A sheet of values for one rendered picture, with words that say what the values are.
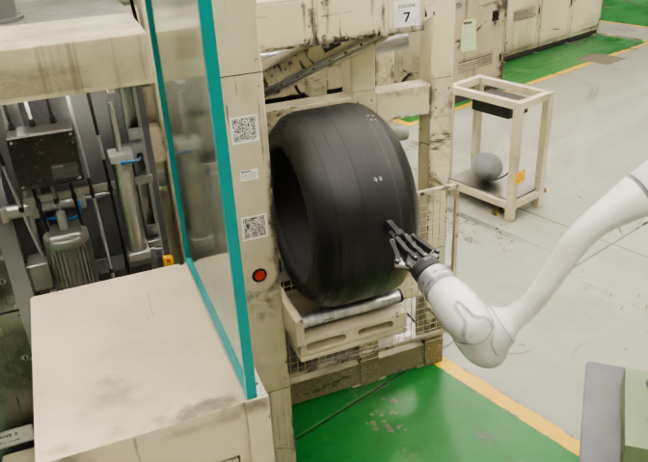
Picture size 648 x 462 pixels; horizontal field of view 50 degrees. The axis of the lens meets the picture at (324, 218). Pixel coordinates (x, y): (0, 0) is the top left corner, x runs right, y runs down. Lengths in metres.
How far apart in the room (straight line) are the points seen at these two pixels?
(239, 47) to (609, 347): 2.48
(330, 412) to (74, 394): 1.87
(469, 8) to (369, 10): 4.67
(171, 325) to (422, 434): 1.72
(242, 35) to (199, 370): 0.84
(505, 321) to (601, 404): 0.67
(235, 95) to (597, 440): 1.37
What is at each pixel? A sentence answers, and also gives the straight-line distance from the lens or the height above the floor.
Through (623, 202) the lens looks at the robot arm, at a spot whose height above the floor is 1.44.
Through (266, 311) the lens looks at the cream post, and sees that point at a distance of 2.10.
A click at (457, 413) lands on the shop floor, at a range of 3.13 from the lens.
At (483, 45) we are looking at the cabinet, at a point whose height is 0.50.
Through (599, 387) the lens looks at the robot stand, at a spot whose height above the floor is 0.65.
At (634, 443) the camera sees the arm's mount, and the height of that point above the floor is 0.73.
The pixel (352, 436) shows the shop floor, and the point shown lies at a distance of 3.01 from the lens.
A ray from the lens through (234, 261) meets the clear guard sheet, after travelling 1.12.
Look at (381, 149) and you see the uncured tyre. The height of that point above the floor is 1.42.
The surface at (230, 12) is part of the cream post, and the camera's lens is 1.76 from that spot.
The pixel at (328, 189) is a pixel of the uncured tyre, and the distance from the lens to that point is 1.81.
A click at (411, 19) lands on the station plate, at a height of 1.68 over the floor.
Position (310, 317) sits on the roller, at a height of 0.92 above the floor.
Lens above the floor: 2.11
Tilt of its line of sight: 27 degrees down
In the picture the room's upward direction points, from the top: 3 degrees counter-clockwise
